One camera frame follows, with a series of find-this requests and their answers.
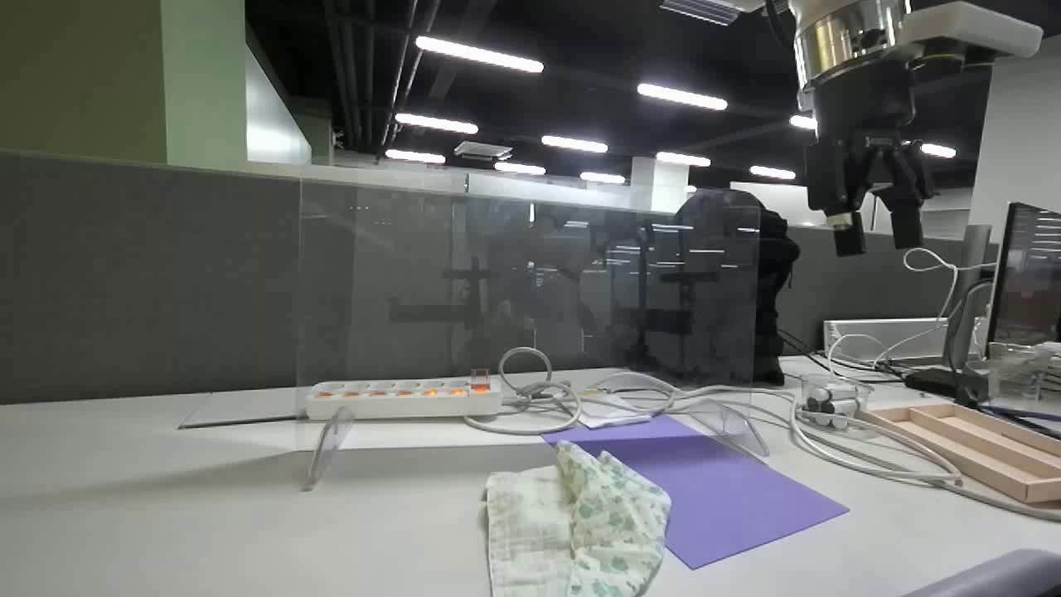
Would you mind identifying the white paper slip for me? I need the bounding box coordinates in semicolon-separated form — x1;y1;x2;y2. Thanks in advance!
576;402;655;434

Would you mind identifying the clear acrylic screen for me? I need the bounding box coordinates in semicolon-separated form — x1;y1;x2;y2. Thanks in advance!
294;175;779;495

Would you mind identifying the grey partition panel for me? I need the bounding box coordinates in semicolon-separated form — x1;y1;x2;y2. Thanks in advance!
0;150;304;406

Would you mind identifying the white box device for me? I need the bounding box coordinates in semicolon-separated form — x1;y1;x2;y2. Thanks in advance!
820;316;956;367

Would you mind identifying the ceiling light strip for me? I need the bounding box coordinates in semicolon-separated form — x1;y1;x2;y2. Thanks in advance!
412;32;547;79
538;133;612;158
634;79;732;116
392;108;485;138

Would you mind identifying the white power strip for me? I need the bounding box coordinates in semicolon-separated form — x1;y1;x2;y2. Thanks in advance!
304;373;505;424

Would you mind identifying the white looped cable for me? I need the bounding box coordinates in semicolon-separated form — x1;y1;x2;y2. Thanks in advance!
494;342;579;406

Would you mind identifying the long white cable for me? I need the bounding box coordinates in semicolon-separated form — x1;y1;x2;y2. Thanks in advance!
460;377;1061;528

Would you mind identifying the white power adapter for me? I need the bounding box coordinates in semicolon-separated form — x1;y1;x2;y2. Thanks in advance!
799;380;871;431

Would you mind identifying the black backpack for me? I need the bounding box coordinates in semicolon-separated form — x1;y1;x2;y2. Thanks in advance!
670;181;801;387

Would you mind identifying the wooden tray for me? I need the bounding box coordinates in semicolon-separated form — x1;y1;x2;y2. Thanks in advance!
868;396;1061;508

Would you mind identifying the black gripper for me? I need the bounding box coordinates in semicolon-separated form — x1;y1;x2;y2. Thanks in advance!
801;60;937;258

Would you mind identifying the white floral cloth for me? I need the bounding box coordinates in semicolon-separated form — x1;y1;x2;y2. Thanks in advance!
482;441;675;597

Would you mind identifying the black computer monitor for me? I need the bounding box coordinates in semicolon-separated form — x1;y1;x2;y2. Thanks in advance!
985;197;1061;351

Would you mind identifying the purple paper sheet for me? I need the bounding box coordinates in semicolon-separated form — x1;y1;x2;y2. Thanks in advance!
545;410;853;574

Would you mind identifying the grey power strip cord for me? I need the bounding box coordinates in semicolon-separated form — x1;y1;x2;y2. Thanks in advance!
175;410;313;434

